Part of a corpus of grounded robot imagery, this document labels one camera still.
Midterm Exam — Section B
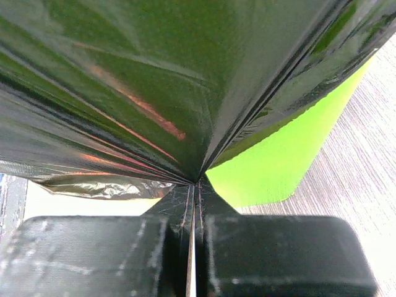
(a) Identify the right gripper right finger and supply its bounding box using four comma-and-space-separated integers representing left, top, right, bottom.
194, 179, 378, 296

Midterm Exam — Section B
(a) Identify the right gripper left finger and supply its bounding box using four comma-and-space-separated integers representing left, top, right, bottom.
1, 186, 195, 296

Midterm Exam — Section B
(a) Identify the green plastic trash bin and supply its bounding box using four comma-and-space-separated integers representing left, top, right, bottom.
207, 62, 370, 207

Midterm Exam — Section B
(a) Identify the black trash bag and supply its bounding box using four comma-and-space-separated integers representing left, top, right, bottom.
1, 1, 395, 199

